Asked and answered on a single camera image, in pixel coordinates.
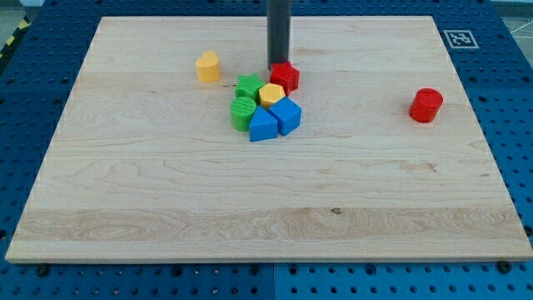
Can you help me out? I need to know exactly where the red cylinder block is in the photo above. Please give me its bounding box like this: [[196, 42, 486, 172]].
[[409, 87, 444, 123]]

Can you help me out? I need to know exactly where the blue triangle block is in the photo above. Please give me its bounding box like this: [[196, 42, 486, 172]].
[[249, 107, 278, 142]]

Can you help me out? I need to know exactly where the green star block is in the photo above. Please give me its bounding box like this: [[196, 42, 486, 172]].
[[235, 73, 265, 103]]

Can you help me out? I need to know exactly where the red star block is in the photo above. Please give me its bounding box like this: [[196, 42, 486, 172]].
[[270, 61, 300, 96]]

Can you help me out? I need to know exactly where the yellow pentagon block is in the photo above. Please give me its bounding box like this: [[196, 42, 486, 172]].
[[259, 83, 286, 109]]

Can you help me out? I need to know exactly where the green cylinder block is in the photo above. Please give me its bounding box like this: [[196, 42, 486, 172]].
[[230, 97, 257, 132]]

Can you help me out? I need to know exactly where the blue cube block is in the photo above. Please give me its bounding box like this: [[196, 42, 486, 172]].
[[268, 97, 301, 136]]

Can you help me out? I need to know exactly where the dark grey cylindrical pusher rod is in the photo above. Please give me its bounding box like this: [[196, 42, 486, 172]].
[[266, 0, 291, 70]]

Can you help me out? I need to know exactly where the wooden board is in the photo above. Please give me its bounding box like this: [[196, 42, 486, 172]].
[[6, 16, 532, 263]]

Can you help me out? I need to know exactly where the white fiducial marker tag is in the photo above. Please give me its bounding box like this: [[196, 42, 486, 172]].
[[443, 30, 479, 49]]

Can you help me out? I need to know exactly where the yellow heart block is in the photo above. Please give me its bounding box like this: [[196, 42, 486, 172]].
[[195, 50, 221, 83]]

